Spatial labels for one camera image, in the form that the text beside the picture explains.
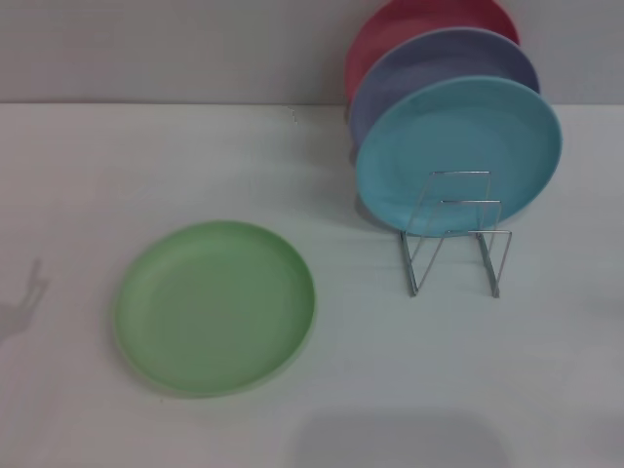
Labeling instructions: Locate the green plastic plate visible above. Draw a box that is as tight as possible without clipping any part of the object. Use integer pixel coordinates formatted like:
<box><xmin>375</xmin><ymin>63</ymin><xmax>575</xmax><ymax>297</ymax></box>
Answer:
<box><xmin>114</xmin><ymin>218</ymin><xmax>318</xmax><ymax>399</ymax></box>

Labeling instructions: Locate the blue plastic plate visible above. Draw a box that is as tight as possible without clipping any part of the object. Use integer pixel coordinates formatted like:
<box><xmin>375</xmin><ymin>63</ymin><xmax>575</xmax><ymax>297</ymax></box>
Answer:
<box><xmin>354</xmin><ymin>75</ymin><xmax>564</xmax><ymax>240</ymax></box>

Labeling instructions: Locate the purple plastic plate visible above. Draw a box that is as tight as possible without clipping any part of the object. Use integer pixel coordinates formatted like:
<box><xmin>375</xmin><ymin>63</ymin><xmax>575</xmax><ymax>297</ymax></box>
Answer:
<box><xmin>347</xmin><ymin>26</ymin><xmax>541</xmax><ymax>147</ymax></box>

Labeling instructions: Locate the red plastic plate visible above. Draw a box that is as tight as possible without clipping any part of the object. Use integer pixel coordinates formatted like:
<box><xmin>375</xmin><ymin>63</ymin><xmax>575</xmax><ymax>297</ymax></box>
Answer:
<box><xmin>343</xmin><ymin>0</ymin><xmax>522</xmax><ymax>106</ymax></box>

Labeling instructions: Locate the silver wire plate rack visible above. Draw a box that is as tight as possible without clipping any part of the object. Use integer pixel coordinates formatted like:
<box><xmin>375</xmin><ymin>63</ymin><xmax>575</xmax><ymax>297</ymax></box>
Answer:
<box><xmin>399</xmin><ymin>170</ymin><xmax>513</xmax><ymax>299</ymax></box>

